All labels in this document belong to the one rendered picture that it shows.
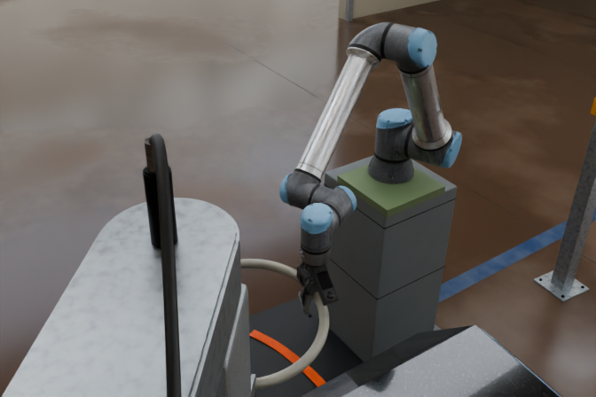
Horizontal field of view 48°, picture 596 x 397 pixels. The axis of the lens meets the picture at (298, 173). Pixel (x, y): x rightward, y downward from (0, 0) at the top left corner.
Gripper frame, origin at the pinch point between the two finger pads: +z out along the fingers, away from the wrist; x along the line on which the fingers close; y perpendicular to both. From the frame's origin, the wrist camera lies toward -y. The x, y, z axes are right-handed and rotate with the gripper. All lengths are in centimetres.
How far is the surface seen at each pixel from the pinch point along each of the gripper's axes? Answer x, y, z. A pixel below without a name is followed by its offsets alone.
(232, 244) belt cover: 44, -57, -86
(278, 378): 23.0, -24.0, -6.2
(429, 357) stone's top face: -24.6, -27.3, 4.3
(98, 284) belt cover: 65, -58, -86
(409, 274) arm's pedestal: -65, 40, 43
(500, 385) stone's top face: -37, -44, 4
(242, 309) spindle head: 43, -55, -70
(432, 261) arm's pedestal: -79, 43, 43
